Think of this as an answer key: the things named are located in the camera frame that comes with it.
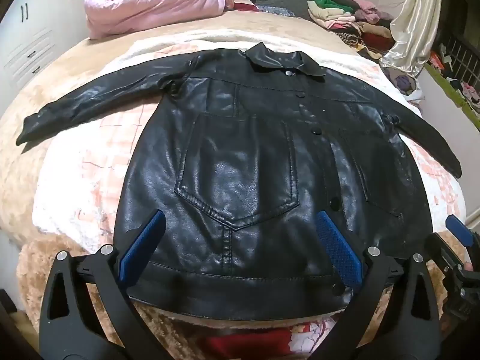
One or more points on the pink quilt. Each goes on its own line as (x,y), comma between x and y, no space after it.
(150,3)

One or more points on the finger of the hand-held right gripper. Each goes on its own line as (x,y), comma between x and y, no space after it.
(459,228)
(444,249)

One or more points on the pile of folded clothes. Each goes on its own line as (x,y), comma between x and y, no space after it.
(337,11)

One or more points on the white wardrobe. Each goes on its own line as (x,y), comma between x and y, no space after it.
(33,26)

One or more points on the white orange bear-print blanket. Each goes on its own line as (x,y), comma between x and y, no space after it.
(75,180)

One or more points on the green ledge cover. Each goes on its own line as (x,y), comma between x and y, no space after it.
(450,93)

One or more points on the white bag of clothes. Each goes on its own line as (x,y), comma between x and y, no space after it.
(403,82)

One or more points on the cream satin curtain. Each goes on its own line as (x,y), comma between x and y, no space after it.
(416,18)

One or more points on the red floral cloth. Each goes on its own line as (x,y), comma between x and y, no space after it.
(270,341)

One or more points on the heap of colourful clothes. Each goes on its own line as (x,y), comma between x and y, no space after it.
(468,93)

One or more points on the black leather jacket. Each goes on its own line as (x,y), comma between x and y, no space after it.
(240,157)

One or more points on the black window grille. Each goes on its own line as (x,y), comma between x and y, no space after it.
(465,52)

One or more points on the blue floral pillow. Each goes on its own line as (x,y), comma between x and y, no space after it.
(277,10)

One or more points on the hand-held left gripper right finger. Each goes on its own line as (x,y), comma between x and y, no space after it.
(337,247)

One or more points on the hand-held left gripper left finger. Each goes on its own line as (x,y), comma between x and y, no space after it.
(142,240)

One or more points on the beige plush bed cover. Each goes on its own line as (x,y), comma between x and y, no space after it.
(56,67)

